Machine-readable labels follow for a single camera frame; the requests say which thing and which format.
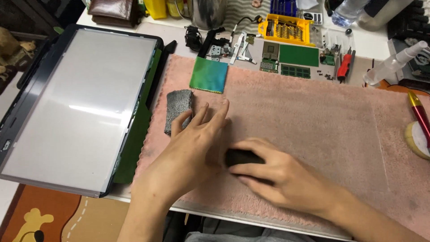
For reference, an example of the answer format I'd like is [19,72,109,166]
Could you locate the black coiled cable part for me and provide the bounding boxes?
[184,25,203,53]

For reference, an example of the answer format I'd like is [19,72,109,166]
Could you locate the clear plastic compartment box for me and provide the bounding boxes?
[310,25,355,52]

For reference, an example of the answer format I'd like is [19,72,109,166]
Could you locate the pink fluffy towel mat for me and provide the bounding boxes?
[132,54,430,241]

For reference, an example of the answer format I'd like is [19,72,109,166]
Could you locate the small green connector board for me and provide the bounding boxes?
[259,60,280,74]

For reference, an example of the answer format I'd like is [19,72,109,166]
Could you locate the orange cartoon desk mat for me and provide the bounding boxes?
[0,184,131,242]

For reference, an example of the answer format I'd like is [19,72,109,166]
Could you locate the black and white card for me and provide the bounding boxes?
[302,11,324,25]

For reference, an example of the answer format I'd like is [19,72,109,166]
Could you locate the dark green sheet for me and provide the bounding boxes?
[112,49,162,185]

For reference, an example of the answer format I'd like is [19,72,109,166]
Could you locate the person's right hand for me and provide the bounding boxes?
[224,137,340,218]

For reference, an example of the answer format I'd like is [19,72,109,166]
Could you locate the black glove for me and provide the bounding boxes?
[387,0,430,43]

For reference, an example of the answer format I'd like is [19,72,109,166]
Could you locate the green memory module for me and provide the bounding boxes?
[280,63,312,80]

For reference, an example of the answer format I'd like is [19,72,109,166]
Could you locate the red and gold pen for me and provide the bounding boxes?
[407,90,430,149]

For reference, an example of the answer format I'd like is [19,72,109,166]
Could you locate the person's grey trousers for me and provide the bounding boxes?
[184,218,355,242]

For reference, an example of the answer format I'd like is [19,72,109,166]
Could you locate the small green board with parts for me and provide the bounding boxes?
[319,49,336,66]

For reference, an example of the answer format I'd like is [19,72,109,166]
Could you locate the group of small black screws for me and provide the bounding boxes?
[317,69,337,81]

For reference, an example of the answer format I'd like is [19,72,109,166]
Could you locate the blue screwdriver set case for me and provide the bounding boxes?
[269,0,298,17]

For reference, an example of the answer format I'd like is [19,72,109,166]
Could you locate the cable with yellow plug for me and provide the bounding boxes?
[230,15,263,43]

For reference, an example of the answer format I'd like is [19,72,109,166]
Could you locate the clear spray bottle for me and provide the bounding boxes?
[362,40,429,86]

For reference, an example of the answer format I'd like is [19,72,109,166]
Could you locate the large green circuit board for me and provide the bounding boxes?
[279,44,320,68]

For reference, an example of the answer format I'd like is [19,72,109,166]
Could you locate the black metal hinge bracket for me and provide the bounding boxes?
[197,27,233,62]

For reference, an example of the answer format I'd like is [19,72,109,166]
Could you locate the yellow screwdriver bit case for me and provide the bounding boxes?
[258,13,316,47]

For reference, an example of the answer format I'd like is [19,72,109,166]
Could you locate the dark electronic device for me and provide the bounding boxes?
[396,43,430,92]

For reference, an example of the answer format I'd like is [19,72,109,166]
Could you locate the brown leather wallet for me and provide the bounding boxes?
[88,0,140,28]

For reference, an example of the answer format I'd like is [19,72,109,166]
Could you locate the person's left hand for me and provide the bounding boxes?
[131,98,232,208]

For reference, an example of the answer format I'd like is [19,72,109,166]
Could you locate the grey fuzzy cloth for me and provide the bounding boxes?
[163,89,195,136]

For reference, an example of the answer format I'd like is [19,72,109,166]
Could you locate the white ribbon cables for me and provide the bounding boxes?
[229,30,258,66]

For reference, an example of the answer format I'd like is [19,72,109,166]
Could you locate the black laptop display panel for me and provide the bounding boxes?
[0,24,165,199]

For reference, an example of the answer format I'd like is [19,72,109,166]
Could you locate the striped grey cloth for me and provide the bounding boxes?
[223,0,273,34]

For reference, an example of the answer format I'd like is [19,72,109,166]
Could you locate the small grey chip board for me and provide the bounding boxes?
[262,41,280,61]

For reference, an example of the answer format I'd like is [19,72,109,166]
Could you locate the clear water bottle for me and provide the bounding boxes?
[331,0,371,28]

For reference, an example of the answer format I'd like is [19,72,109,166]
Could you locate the steel pot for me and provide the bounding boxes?
[175,0,229,30]

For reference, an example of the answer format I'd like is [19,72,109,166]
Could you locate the green blue microfibre cloth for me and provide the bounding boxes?
[189,56,229,95]

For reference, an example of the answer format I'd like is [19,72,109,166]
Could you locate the cream tape roll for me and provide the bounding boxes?
[404,121,430,160]

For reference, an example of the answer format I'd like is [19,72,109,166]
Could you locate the yellow jar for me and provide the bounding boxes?
[167,0,185,19]

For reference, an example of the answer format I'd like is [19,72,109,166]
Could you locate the yellow container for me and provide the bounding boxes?
[143,0,168,20]

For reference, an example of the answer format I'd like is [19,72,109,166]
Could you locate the grey white bottle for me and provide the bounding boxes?
[356,0,414,33]

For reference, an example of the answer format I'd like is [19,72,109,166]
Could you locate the black plastic bezel strip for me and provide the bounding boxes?
[146,40,178,110]

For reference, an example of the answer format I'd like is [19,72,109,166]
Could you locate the metal tweezers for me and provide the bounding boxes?
[333,45,342,80]

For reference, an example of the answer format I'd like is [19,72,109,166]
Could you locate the brown plush toy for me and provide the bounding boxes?
[0,26,37,82]

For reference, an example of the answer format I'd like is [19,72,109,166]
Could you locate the small black oval object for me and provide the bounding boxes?
[224,149,267,168]

